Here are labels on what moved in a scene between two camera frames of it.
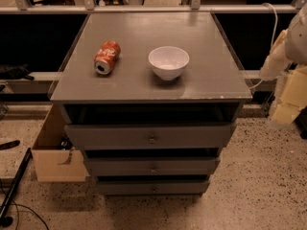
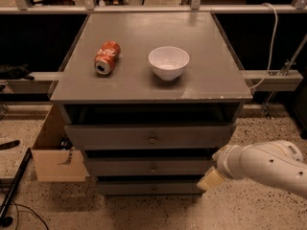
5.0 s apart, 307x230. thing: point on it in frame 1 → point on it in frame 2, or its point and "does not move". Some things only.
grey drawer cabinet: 153,97 does not move
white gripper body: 297,37 → 225,164
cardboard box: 54,162 does not move
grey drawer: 155,166 does not move
